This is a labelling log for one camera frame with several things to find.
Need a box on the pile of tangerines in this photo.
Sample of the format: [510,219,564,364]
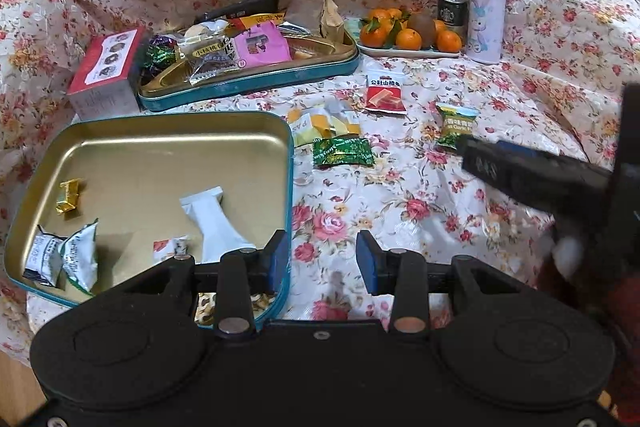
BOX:
[359,7,463,54]

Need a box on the green foil candy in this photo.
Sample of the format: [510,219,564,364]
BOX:
[142,44,183,80]

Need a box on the red orange snack packet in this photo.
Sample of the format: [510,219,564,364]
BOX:
[230,11,287,30]

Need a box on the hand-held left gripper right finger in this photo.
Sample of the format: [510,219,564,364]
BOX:
[356,229,526,338]

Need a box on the white black snack packet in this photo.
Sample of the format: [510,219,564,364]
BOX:
[22,227,68,288]

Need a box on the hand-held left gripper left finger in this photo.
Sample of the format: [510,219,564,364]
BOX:
[122,229,291,340]

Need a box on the white fruit plate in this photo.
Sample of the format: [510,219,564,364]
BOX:
[345,16,466,59]

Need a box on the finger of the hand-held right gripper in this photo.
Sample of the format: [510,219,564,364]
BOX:
[459,134,621,215]

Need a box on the dark green drink can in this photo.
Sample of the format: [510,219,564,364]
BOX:
[437,0,470,40]

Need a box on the brown paper snack bag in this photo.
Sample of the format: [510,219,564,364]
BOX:
[287,0,346,45]

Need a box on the green yellow snack packet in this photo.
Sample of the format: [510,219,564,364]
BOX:
[434,103,480,152]

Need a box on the white green snack packet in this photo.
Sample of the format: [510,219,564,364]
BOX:
[59,219,100,294]

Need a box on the teal tin with divider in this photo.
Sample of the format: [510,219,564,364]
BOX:
[137,19,361,112]

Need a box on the dark green snack packet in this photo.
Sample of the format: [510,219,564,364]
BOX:
[312,136,376,168]

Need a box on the long white snack packet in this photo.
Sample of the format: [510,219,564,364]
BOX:
[179,187,256,263]

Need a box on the yellow speckled snack packet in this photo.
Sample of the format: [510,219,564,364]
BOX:
[194,292,277,328]

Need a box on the red white cardboard box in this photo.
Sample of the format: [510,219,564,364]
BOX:
[66,26,148,122]

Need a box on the yellow clear snack packet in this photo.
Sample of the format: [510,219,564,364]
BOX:
[287,104,362,148]

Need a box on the floral sofa cover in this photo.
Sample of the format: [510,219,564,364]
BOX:
[0,0,640,368]

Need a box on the small floral candy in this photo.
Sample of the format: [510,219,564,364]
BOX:
[152,235,191,264]

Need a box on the silver snack packet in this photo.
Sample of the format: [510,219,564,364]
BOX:
[277,21,321,38]

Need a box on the brown kiwi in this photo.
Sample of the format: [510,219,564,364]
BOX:
[406,13,437,48]

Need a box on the purple foil candy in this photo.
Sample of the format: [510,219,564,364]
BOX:
[150,34,176,58]

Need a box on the clear pastry packet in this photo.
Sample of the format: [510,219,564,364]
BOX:
[180,38,241,85]

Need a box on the gold foil candy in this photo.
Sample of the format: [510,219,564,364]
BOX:
[54,178,86,218]

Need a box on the gold tin lid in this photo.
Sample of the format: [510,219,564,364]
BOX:
[2,109,296,330]

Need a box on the pink snack packet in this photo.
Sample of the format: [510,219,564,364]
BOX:
[235,21,293,68]

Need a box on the long black snack packet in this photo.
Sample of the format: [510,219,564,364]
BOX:
[194,0,280,24]

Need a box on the purple thermos bottle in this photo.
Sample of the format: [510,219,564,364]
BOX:
[465,0,508,65]

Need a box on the round cookie packet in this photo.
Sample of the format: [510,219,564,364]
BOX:
[177,19,231,45]

